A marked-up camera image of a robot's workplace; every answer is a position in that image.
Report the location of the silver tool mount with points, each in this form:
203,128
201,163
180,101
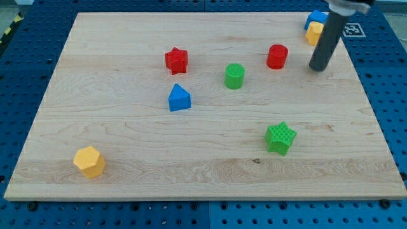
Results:
349,7

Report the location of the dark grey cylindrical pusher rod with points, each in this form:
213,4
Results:
328,41

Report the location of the yellow heart block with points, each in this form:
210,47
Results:
314,32

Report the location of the blue triangle block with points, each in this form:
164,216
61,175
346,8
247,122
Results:
179,98

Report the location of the fiducial marker tag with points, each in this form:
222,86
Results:
353,30

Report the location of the blue cube block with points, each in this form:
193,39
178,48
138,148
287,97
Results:
315,16

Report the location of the red cylinder block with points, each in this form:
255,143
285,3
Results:
277,56

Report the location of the green cylinder block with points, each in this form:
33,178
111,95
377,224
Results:
234,76

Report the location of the green star block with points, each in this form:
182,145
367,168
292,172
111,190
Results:
279,138

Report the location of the red star block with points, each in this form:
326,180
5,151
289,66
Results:
176,60

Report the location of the wooden board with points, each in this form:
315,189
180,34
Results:
110,90

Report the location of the yellow hexagon block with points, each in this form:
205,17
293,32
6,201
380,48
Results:
89,161

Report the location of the black yellow hazard tape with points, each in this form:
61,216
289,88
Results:
12,29

